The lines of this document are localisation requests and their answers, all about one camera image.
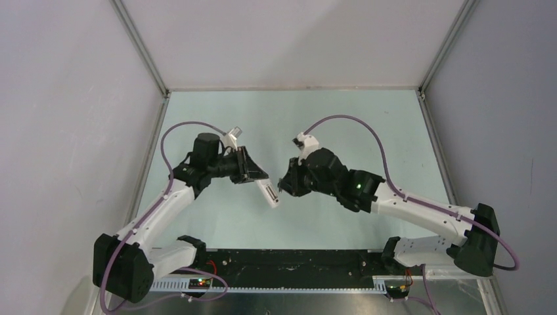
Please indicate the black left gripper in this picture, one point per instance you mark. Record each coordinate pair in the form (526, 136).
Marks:
(247, 170)

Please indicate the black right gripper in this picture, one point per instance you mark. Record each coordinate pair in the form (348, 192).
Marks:
(291, 182)

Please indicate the white remote control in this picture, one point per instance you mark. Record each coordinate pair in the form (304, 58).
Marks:
(269, 192)

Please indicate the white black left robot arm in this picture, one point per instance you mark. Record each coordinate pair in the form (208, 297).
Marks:
(126, 264)

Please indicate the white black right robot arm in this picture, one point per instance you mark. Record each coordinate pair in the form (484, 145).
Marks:
(462, 236)

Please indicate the left controller board with LEDs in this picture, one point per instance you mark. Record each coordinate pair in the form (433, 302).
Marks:
(199, 284)

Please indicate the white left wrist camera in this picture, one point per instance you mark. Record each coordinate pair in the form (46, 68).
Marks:
(230, 138)

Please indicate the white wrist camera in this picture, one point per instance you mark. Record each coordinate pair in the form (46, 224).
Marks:
(230, 138)
(306, 144)

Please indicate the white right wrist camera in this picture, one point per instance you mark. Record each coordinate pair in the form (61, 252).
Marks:
(306, 144)

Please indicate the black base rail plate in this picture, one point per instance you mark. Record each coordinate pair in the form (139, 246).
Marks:
(303, 268)

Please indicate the right controller board with wires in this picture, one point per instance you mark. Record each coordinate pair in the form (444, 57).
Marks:
(397, 292)

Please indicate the aluminium frame post left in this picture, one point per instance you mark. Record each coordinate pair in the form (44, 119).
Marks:
(141, 48)

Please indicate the aluminium frame post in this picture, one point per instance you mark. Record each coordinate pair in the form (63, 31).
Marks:
(461, 19)
(141, 48)

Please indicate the aluminium frame post right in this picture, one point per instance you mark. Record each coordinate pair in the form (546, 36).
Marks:
(461, 19)

